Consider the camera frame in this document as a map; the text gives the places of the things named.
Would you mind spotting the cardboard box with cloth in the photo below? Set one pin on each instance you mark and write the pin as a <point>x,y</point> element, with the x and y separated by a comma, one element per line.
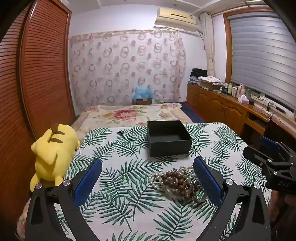
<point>208,84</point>

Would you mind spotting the cream air conditioner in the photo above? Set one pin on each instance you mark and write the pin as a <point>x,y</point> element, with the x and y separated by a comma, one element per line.
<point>175,17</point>

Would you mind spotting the wooden louvred wardrobe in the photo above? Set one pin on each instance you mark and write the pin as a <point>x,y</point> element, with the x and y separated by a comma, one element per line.
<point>41,69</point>

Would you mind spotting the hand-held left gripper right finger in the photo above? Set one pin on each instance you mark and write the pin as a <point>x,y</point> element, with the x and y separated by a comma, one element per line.
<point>207,183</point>

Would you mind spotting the stack of folded clothes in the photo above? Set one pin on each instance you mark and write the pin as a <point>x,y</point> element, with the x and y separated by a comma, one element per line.
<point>196,75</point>

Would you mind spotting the navy blue bedsheet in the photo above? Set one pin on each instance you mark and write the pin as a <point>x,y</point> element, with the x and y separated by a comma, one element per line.
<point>192,111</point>

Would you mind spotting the small brown box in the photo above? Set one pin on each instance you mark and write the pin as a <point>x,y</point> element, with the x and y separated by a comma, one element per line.
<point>143,101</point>

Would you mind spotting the pink tissue box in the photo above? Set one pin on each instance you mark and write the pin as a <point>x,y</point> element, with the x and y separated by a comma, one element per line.
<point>243,100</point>

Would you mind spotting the group of cosmetic bottles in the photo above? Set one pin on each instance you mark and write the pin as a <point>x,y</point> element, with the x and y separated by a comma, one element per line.
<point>230,89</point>

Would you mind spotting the floral bedspread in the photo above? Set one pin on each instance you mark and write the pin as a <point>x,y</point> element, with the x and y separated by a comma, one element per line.
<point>120,115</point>

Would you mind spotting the grey window blind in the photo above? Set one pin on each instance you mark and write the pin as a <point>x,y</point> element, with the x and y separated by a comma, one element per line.
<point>263,58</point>

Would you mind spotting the cream window curtain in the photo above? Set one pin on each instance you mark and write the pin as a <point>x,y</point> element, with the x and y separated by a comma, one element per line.
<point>209,46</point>

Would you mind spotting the silver metal bangle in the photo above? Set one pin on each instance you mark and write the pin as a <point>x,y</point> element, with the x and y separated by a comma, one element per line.
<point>199,199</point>

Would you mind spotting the leaf-print tablecloth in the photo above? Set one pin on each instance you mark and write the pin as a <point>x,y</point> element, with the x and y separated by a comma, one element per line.
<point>129,185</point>

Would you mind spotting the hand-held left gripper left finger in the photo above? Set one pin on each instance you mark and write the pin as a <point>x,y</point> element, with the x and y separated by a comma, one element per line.
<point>89,183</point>

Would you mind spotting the yellow plush toy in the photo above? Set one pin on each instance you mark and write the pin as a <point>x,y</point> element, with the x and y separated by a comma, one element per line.
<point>53,157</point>

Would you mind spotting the wooden sideboard cabinet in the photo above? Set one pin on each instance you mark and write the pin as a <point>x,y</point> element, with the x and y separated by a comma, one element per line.
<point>219,109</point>

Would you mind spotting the blue plastic bag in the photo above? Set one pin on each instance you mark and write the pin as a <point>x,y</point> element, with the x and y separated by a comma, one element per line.
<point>142,92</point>

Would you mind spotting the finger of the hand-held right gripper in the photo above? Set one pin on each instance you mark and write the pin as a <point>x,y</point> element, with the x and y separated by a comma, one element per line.
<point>254,154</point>
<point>269,141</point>

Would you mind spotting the black jewelry box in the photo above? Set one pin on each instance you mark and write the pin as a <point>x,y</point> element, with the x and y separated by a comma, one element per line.
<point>171,148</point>

